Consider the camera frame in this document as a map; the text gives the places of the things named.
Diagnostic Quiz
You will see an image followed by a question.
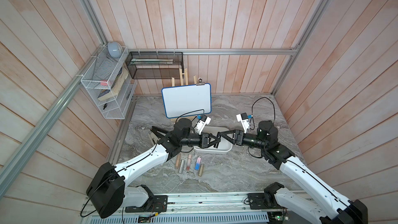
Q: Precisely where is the white wire shelf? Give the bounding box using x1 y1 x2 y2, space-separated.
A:
81 45 136 119

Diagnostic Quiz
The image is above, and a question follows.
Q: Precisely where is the pink frosted lipstick tube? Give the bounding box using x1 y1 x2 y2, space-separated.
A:
186 154 192 171

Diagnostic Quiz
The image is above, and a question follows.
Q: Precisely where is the pink blue lipstick tube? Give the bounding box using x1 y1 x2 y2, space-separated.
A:
194 156 202 170

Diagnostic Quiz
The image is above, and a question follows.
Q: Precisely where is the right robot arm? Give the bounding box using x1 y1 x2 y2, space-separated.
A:
217 121 369 224

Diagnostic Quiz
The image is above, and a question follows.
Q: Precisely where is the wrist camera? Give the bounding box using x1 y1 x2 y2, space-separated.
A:
236 113 252 133
194 114 211 135

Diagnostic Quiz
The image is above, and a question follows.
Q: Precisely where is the grey round speaker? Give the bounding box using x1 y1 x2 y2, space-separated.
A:
107 41 123 60

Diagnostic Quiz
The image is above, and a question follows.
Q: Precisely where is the white storage box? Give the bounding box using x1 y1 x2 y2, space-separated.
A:
194 127 233 155

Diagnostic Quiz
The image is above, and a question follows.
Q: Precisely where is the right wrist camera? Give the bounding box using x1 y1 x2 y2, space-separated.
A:
236 113 252 133

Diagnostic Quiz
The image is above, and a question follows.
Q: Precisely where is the beige lipstick tube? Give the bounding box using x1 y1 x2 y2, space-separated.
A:
175 153 181 169

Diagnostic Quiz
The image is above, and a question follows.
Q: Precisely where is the black mesh basket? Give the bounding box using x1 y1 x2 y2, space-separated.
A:
125 51 185 80

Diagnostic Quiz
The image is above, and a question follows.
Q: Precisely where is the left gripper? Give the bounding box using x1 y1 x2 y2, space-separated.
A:
180 131 220 149

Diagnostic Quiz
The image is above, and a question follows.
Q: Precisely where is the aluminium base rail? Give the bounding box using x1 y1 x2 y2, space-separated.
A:
97 188 325 224

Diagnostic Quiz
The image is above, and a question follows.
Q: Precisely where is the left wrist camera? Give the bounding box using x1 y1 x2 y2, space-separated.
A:
194 114 211 135

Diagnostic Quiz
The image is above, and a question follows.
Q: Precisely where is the silver lipstick tube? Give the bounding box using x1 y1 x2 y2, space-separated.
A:
178 159 185 174

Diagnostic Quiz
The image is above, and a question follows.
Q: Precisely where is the gold lipstick tube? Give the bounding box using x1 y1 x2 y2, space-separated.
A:
198 164 204 177

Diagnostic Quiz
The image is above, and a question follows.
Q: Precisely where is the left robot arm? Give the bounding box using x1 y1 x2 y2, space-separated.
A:
86 118 220 218

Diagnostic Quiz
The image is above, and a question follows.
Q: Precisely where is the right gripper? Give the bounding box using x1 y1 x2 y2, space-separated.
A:
222 131 268 152

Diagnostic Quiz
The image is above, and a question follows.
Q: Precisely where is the pink item on shelf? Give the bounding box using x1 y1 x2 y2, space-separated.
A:
100 80 109 87

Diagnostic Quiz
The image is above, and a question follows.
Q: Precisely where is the metal binder clip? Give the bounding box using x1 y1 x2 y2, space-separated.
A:
196 78 205 86

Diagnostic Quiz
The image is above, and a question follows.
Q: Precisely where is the blue framed whiteboard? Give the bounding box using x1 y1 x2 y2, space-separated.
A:
161 83 212 119

